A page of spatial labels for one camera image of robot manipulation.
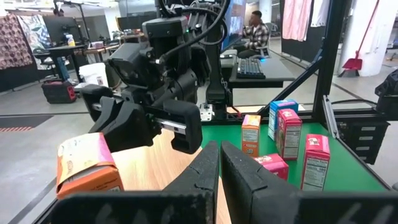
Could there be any orange Mini Wheats cereal box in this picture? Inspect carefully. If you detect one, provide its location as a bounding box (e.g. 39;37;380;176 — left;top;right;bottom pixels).
55;132;125;200
241;114;262;158

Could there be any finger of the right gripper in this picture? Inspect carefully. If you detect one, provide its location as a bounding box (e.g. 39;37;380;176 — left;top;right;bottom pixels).
89;97;116;134
104;101;159;153

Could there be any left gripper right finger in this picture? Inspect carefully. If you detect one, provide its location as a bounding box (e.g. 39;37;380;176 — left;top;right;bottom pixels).
220;141;299;224

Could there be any green table mat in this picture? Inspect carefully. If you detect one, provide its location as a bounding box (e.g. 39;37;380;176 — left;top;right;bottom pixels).
200;121;389;193

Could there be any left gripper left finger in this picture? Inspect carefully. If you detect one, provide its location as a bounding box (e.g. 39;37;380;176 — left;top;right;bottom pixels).
162;140;220;191

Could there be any black aluminium rig frame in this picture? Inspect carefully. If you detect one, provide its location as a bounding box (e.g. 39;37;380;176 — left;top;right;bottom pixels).
198;0;393;191

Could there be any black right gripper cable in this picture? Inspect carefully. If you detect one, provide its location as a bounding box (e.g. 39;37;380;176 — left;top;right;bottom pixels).
157;0;233;65

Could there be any black flat screen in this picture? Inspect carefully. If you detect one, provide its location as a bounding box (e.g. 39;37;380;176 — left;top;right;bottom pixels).
42;15;83;47

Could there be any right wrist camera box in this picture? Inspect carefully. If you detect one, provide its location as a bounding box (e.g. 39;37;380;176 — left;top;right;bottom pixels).
107;42;158;91

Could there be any black device block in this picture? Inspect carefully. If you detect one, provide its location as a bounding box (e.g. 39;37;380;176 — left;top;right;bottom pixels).
374;68;398;114

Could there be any person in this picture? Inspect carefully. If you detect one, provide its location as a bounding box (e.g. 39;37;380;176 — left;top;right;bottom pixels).
241;9;271;59

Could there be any black red equipment case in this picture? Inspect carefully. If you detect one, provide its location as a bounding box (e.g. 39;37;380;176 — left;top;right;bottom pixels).
41;79;78;105

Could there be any maroon dotted hanging cloth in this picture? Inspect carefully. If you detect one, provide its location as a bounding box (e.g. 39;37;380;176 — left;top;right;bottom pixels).
0;14;34;71

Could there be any pink hanging cloth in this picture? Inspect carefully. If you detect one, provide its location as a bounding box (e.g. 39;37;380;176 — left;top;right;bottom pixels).
281;0;313;43

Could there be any grey metal base bracket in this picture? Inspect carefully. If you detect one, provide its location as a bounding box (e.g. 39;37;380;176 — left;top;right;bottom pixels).
200;103;214;122

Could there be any black round table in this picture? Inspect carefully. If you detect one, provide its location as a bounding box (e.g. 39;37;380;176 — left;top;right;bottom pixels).
32;45;88;83

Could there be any black low partition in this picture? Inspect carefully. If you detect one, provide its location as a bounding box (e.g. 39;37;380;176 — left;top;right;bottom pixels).
0;62;43;93

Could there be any backlit computer keyboard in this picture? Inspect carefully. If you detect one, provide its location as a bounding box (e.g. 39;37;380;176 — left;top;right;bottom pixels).
236;57;267;80

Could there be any red Froot Loops cereal box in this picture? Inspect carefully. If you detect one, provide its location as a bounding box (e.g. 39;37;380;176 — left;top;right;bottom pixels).
252;152;290;182
300;133;331;192
275;108;303;162

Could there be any red shovel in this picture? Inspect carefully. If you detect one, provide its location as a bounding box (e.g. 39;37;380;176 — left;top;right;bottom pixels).
337;0;381;78

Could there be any blue Rice Krispies cereal box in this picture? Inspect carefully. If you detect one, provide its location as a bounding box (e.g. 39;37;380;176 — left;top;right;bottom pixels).
267;98;300;142

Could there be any large computer monitor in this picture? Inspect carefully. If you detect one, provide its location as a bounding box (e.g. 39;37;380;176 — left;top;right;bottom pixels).
221;0;247;53

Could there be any leaf patterned hanging cloth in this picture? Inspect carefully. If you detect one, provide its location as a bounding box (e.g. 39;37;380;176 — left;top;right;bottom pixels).
17;14;52;71

